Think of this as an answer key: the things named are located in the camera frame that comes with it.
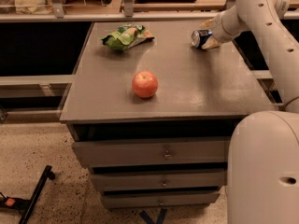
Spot middle grey drawer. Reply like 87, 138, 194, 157
91, 169, 226, 192

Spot black stand leg left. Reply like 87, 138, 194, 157
0, 165, 55, 224

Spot green chip bag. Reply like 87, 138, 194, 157
102, 24, 154, 51

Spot top grey drawer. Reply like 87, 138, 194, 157
72, 137, 229, 168

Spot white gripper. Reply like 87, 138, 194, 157
200, 11, 241, 50

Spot red apple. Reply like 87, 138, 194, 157
132, 71, 158, 98

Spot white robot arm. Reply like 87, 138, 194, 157
199, 0, 299, 224

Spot grey drawer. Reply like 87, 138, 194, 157
101, 190, 220, 209
91, 169, 226, 192
72, 137, 229, 168

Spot bottom grey drawer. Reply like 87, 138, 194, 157
101, 190, 220, 209

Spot metal shelf rail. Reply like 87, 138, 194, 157
0, 0, 299, 24

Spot grey drawer cabinet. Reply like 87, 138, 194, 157
60, 21, 275, 198

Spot blue pepsi can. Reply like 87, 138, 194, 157
191, 30, 212, 49

